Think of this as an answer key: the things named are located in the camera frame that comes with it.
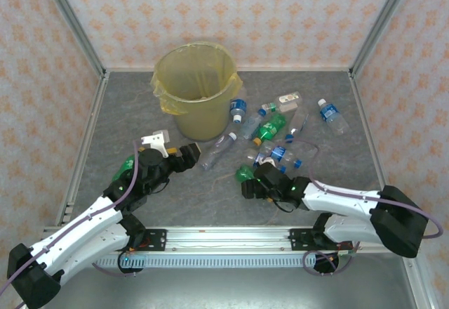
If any green bottle orange cap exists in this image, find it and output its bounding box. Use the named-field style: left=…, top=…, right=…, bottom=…
left=253, top=112, right=288, bottom=147
left=234, top=164, right=256, bottom=184

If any purple label bottle white cap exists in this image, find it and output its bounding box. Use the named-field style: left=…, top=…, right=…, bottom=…
left=199, top=131, right=239, bottom=171

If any green plastic bottle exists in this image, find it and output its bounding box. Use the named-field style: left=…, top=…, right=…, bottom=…
left=114, top=154, right=140, bottom=185

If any crushed clear plastic bottle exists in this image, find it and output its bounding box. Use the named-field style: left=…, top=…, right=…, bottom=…
left=244, top=147, right=262, bottom=168

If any blue label bottle white cap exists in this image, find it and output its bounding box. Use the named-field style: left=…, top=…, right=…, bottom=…
left=228, top=89, right=248, bottom=124
left=317, top=98, right=350, bottom=137

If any mesh waste bin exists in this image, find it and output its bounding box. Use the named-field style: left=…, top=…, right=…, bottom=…
left=156, top=44, right=238, bottom=142

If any yellow plastic bin liner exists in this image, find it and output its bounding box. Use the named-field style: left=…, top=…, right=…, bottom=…
left=150, top=41, right=243, bottom=116

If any grey metal base panel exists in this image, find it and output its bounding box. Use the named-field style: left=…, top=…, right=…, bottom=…
left=41, top=268, right=415, bottom=309

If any aluminium side rail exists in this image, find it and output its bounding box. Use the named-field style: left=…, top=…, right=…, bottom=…
left=349, top=71, right=390, bottom=190
left=54, top=72, right=110, bottom=228

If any slotted grey cable duct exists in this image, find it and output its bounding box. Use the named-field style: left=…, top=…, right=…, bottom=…
left=94, top=254, right=316, bottom=270

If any thin aluminium wall strip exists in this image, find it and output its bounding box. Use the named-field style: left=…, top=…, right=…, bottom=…
left=103, top=65, right=353, bottom=74

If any aluminium corner post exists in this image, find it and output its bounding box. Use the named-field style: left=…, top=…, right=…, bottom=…
left=349, top=0, right=419, bottom=78
left=36, top=0, right=108, bottom=80

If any aluminium frame bar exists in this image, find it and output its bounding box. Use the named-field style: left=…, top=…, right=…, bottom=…
left=401, top=252, right=436, bottom=309

